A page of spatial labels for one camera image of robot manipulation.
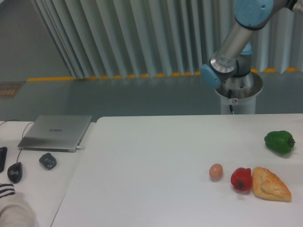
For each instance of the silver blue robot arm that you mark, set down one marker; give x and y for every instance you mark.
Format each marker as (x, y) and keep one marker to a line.
(234, 45)

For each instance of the brown egg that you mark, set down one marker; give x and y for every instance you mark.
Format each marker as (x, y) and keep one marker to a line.
(216, 172)

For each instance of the silver closed laptop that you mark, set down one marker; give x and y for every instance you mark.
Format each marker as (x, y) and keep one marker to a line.
(62, 133)

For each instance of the cream sleeved forearm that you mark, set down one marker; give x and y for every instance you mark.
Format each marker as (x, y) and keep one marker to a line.
(14, 210)

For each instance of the grey pleated curtain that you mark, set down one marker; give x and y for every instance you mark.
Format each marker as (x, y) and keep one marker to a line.
(143, 38)

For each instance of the floor warning sticker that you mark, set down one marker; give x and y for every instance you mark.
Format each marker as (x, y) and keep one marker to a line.
(10, 89)

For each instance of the black keyboard edge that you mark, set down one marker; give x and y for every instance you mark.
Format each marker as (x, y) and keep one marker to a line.
(3, 155)

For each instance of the green bell pepper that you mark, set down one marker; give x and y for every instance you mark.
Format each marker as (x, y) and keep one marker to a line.
(281, 142)

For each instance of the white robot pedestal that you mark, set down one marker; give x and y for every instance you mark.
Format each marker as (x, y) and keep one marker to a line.
(238, 94)

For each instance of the golden pastry bread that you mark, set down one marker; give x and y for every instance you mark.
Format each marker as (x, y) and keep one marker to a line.
(268, 186)

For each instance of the red bell pepper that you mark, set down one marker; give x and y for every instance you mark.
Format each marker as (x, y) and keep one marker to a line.
(241, 179)

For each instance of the dark grey small case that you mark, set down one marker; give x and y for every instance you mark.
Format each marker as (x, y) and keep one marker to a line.
(48, 161)

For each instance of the black computer mouse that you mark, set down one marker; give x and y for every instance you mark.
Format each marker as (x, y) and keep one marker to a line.
(15, 172)

